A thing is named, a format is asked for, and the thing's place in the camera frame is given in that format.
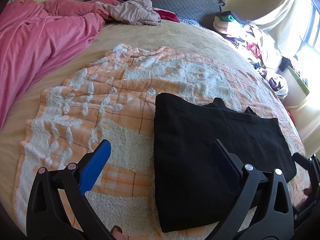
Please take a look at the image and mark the black orange sweatshirt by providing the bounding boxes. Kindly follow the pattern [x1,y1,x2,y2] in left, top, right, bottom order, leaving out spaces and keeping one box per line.
[153,93,296,232]

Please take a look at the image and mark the orange white patterned blanket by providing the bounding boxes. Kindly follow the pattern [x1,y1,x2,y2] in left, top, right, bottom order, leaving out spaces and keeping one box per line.
[14,44,305,239]

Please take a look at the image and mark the white bag of clothes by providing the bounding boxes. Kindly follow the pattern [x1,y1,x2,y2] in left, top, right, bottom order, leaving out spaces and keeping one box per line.
[257,68,289,101]

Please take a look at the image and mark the red garment by headboard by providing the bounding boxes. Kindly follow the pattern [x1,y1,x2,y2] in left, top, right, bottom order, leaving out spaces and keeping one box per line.
[153,8,180,23]

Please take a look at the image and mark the white curtain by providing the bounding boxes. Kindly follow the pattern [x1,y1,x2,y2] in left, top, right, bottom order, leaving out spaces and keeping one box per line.
[252,0,313,58]

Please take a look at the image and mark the pile of mixed clothes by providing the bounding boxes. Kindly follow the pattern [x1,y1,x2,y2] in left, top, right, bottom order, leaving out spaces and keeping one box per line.
[213,11,292,71]

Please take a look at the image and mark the left hand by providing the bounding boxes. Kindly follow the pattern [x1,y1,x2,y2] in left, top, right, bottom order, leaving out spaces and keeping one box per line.
[111,225,127,240]

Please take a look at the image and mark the mauve crumpled garment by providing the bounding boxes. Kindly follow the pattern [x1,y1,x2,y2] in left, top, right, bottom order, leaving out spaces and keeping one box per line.
[96,0,161,26]

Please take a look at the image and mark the pink duvet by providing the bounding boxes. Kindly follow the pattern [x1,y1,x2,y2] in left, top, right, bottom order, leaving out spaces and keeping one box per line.
[1,0,110,124]

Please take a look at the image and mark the right hand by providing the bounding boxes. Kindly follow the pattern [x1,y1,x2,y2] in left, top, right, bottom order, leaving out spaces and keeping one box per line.
[296,188,312,210]

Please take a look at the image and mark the red plastic bag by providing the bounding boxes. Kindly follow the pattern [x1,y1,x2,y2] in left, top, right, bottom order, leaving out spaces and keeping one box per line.
[286,107,296,126]

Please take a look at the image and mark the blue patterned pillow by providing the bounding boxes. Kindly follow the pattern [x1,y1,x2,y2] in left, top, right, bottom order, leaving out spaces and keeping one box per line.
[179,18,202,28]

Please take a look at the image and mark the beige bed sheet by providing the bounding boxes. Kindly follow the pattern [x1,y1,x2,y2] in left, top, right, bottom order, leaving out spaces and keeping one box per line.
[1,21,249,229]

